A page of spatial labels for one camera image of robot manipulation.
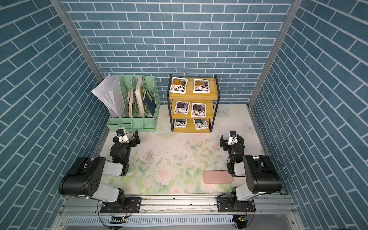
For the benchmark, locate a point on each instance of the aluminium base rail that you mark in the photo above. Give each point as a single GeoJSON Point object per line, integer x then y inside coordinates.
{"type": "Point", "coordinates": [182, 212]}

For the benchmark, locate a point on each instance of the green file organizer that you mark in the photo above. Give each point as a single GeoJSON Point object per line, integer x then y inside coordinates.
{"type": "Point", "coordinates": [147, 123]}

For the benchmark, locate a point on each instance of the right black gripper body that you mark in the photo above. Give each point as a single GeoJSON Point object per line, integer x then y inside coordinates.
{"type": "Point", "coordinates": [230, 149]}

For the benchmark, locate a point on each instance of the beige book left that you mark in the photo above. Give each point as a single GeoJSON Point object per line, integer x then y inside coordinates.
{"type": "Point", "coordinates": [130, 99]}

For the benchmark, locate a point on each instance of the grey coffee bag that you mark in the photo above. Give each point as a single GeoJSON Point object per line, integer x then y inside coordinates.
{"type": "Point", "coordinates": [180, 123]}
{"type": "Point", "coordinates": [200, 124]}

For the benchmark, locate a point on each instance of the purple coffee bag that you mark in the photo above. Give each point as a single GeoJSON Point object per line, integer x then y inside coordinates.
{"type": "Point", "coordinates": [182, 108]}
{"type": "Point", "coordinates": [198, 110]}

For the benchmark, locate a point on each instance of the wooden three-tier shelf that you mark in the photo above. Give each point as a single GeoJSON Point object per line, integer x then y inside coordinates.
{"type": "Point", "coordinates": [211, 100]}

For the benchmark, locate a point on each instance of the white paper stack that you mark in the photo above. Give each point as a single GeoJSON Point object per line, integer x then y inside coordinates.
{"type": "Point", "coordinates": [110, 94]}

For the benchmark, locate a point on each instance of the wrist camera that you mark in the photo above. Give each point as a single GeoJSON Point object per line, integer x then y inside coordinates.
{"type": "Point", "coordinates": [233, 138]}
{"type": "Point", "coordinates": [122, 136]}

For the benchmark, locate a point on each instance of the orange coffee bag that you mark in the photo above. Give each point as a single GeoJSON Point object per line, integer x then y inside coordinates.
{"type": "Point", "coordinates": [201, 86]}
{"type": "Point", "coordinates": [178, 85]}

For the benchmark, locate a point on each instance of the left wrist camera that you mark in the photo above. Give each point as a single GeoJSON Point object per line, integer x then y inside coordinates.
{"type": "Point", "coordinates": [122, 136]}

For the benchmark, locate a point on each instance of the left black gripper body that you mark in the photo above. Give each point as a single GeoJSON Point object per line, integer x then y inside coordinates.
{"type": "Point", "coordinates": [126, 147]}

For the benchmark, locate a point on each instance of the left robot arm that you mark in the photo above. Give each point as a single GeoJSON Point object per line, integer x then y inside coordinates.
{"type": "Point", "coordinates": [84, 178]}

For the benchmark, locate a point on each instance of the pink case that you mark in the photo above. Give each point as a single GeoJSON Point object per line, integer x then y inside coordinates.
{"type": "Point", "coordinates": [217, 177]}

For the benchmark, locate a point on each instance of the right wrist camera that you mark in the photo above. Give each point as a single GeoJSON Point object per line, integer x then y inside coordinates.
{"type": "Point", "coordinates": [233, 138]}

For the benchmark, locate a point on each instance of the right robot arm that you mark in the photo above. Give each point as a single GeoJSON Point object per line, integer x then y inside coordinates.
{"type": "Point", "coordinates": [259, 172]}

